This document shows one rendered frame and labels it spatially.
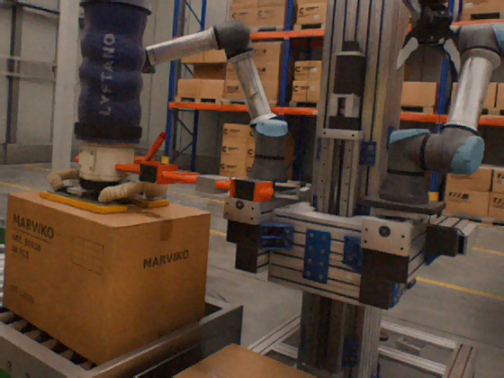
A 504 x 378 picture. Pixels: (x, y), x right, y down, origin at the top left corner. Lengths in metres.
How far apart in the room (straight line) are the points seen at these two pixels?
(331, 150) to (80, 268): 0.96
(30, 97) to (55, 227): 10.26
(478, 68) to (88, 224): 1.28
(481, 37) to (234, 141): 8.15
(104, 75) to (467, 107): 1.12
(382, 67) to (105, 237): 1.13
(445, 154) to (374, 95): 0.41
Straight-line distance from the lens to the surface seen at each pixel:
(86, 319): 1.50
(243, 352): 1.63
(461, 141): 1.60
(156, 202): 1.63
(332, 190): 1.86
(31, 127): 11.83
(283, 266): 1.83
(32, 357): 1.48
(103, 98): 1.58
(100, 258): 1.40
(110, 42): 1.59
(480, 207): 8.27
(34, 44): 11.89
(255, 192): 1.22
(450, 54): 1.40
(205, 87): 10.13
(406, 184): 1.64
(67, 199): 1.62
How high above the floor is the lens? 1.25
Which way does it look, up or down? 3 degrees down
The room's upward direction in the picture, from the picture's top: 4 degrees clockwise
